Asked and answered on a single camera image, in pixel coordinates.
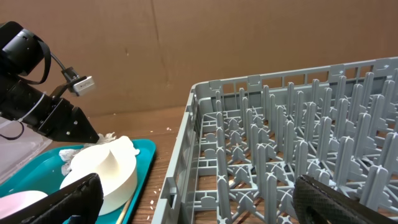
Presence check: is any small white plate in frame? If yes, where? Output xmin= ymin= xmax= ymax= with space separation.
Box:
xmin=0 ymin=190 xmax=48 ymax=218

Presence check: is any pale green bowl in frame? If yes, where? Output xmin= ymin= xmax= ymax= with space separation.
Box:
xmin=60 ymin=136 xmax=139 ymax=216

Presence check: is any teal plastic serving tray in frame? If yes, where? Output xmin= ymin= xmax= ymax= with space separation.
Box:
xmin=1 ymin=139 xmax=156 ymax=224

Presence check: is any pale green cup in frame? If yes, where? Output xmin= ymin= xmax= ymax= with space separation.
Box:
xmin=71 ymin=144 xmax=116 ymax=174

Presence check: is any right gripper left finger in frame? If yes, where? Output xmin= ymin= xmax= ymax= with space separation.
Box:
xmin=1 ymin=173 xmax=104 ymax=224

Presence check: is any grey dishwasher rack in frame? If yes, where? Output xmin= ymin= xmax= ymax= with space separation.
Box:
xmin=152 ymin=57 xmax=397 ymax=223

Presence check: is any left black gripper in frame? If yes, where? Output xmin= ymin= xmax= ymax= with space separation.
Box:
xmin=1 ymin=77 xmax=99 ymax=143

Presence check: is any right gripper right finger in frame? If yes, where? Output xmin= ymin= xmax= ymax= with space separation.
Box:
xmin=292 ymin=175 xmax=397 ymax=224

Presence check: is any clear plastic bin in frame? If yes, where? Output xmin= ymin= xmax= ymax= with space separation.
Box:
xmin=1 ymin=124 xmax=52 ymax=183

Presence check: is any wooden chopstick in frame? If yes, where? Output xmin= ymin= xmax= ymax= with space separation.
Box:
xmin=116 ymin=196 xmax=133 ymax=224

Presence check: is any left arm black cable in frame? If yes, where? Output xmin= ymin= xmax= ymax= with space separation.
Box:
xmin=0 ymin=34 xmax=81 ymax=141

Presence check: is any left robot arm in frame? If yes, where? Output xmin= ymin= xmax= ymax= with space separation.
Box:
xmin=1 ymin=21 xmax=99 ymax=143

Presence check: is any white tissue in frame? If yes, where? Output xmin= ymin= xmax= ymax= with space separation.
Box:
xmin=58 ymin=132 xmax=116 ymax=176

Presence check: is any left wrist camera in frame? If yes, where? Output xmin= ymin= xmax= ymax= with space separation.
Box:
xmin=70 ymin=76 xmax=95 ymax=96

